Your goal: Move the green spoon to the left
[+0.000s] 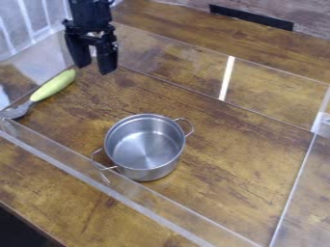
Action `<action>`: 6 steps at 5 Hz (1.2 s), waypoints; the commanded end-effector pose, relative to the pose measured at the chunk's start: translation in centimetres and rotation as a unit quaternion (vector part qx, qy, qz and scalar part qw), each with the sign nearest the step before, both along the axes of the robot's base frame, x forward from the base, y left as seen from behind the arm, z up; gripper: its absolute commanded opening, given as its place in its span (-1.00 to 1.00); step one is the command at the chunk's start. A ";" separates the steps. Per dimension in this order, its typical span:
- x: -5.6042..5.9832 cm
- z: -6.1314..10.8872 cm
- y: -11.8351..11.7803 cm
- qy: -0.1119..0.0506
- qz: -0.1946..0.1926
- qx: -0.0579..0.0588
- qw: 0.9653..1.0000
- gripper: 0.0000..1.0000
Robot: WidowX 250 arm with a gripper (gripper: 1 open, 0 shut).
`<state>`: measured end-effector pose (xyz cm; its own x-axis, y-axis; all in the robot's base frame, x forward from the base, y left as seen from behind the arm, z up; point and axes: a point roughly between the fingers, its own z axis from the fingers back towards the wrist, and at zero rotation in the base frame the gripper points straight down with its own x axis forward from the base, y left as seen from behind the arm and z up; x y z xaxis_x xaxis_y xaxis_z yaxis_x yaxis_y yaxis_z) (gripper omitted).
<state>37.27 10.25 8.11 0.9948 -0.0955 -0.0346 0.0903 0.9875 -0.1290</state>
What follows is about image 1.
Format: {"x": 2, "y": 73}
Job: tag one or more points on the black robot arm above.
{"x": 91, "y": 11}

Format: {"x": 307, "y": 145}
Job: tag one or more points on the black bar in background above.
{"x": 257, "y": 18}

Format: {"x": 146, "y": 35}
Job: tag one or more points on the clear acrylic enclosure wall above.
{"x": 163, "y": 210}

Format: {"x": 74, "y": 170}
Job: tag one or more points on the stainless steel pot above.
{"x": 144, "y": 144}

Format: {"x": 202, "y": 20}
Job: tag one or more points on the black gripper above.
{"x": 80, "y": 36}

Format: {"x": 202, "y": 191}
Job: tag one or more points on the green handled metal spoon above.
{"x": 52, "y": 87}

